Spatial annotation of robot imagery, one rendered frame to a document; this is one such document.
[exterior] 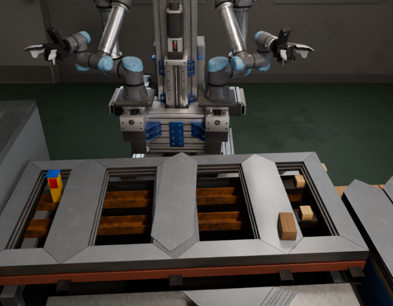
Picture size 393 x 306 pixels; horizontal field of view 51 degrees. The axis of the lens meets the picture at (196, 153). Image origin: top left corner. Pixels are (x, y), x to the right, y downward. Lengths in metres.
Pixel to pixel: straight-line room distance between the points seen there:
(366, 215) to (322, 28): 3.63
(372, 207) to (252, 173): 0.58
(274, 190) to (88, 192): 0.90
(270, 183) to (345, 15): 3.60
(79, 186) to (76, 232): 0.33
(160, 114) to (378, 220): 1.33
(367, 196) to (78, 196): 1.38
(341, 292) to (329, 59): 4.05
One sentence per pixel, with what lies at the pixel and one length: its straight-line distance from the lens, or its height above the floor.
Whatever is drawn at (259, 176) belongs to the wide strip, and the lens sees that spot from 2.09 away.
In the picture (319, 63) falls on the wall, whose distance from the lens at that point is 5.49.
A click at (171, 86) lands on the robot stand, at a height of 1.08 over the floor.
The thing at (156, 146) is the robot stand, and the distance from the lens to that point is 2.60.
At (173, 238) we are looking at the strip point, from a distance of 1.74.
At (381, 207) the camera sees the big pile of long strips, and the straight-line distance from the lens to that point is 2.08.
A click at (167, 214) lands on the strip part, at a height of 0.87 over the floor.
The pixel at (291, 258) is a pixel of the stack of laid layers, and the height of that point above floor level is 0.84.
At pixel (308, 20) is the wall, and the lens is 5.28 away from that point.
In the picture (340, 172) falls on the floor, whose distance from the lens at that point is 3.80.
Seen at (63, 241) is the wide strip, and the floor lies 0.87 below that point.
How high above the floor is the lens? 2.08
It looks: 33 degrees down
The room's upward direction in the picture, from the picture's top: straight up
